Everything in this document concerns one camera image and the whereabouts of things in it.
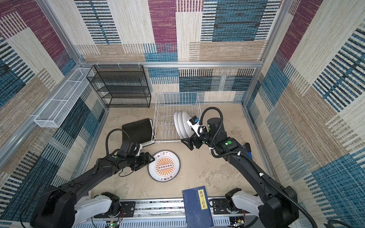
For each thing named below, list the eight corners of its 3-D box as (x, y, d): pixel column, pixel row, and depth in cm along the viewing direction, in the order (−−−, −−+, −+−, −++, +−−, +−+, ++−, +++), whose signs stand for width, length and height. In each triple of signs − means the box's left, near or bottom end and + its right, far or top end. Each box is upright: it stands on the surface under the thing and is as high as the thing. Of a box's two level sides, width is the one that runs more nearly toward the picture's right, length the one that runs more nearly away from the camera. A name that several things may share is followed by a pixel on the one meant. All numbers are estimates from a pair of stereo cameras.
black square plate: (124, 149, 97) (121, 146, 93) (124, 127, 109) (122, 123, 105) (153, 143, 100) (152, 139, 96) (151, 122, 112) (149, 118, 108)
